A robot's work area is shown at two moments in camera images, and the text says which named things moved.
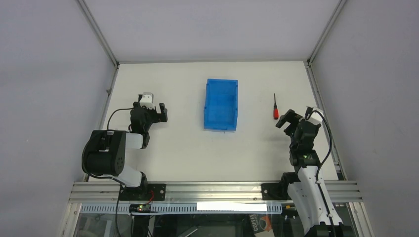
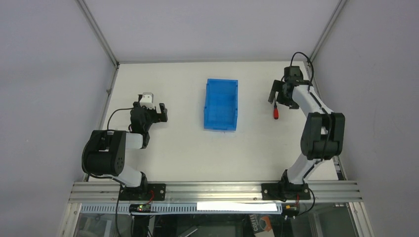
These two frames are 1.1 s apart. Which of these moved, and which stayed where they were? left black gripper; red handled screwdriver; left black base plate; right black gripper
Moved: right black gripper
Stayed: left black base plate; red handled screwdriver; left black gripper
